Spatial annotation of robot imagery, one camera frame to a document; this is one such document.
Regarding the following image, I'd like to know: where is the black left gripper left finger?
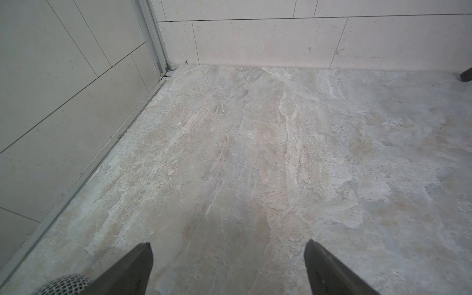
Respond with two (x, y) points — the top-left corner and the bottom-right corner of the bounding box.
(81, 242), (154, 295)

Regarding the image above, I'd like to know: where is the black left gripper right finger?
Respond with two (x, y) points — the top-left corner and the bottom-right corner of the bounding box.
(304, 239), (379, 295)

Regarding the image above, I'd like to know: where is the glittery silver microphone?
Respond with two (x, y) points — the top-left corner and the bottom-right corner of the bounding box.
(32, 274), (92, 295)

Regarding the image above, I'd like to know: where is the black music stand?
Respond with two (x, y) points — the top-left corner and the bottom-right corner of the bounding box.
(460, 68), (472, 82)

